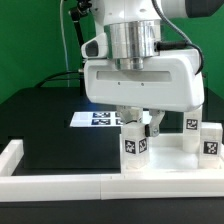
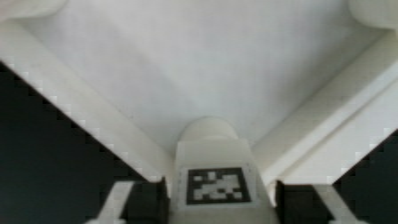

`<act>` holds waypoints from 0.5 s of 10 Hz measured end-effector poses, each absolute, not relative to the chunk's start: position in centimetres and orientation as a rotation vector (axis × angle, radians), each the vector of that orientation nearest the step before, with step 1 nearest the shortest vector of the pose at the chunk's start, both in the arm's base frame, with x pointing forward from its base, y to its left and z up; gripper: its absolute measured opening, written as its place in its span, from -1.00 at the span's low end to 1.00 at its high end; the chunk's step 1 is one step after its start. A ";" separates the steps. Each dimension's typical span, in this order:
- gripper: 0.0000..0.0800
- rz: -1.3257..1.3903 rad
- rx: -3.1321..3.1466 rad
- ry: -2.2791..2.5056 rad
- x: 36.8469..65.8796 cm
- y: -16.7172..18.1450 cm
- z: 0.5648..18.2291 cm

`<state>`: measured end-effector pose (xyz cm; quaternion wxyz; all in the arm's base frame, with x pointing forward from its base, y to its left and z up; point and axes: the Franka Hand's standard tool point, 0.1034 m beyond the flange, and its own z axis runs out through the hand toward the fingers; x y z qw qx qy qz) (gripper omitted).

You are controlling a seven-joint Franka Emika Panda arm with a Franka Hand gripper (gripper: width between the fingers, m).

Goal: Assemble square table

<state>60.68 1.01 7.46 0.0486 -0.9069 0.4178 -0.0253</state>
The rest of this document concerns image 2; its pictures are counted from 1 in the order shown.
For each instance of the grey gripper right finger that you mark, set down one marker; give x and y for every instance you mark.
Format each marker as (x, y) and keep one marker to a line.
(310, 205)

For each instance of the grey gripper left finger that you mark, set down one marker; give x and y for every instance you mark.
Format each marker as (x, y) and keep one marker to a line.
(136, 204)

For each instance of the white table leg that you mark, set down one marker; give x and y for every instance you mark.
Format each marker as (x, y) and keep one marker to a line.
(376, 13)
(29, 8)
(220, 194)

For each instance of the white square table top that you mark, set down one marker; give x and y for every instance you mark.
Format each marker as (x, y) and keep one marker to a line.
(143, 63)

